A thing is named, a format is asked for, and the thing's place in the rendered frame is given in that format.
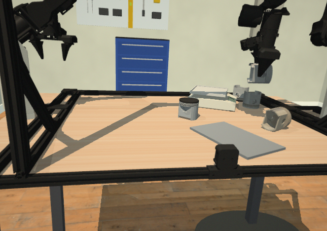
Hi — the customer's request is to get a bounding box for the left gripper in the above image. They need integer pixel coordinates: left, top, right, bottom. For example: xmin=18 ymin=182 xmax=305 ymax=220
xmin=28 ymin=19 xmax=77 ymax=61

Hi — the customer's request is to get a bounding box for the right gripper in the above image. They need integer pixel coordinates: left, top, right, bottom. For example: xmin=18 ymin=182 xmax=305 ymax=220
xmin=249 ymin=28 xmax=281 ymax=77

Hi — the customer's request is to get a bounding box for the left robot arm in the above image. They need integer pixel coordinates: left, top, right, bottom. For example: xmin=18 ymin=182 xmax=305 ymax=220
xmin=13 ymin=0 xmax=77 ymax=44

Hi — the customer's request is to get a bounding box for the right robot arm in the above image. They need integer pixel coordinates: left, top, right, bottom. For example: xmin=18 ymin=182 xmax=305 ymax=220
xmin=238 ymin=0 xmax=327 ymax=51

